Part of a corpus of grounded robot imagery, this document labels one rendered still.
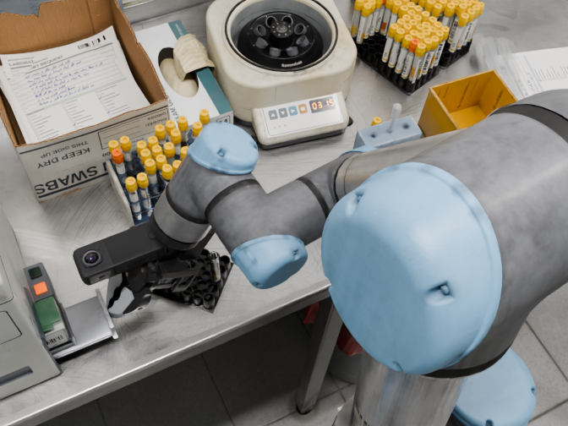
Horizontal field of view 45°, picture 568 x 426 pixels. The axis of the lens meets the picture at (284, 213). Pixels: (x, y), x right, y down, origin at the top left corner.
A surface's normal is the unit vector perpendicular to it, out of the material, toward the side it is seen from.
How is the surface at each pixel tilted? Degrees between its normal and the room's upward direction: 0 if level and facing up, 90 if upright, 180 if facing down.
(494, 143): 22
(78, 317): 0
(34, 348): 90
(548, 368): 0
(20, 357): 90
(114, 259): 0
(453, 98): 90
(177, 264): 30
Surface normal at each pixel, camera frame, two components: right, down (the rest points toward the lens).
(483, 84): 0.38, 0.80
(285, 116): 0.18, -0.13
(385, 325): -0.82, 0.36
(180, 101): 0.11, -0.55
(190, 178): -0.68, 0.14
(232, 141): 0.50, -0.63
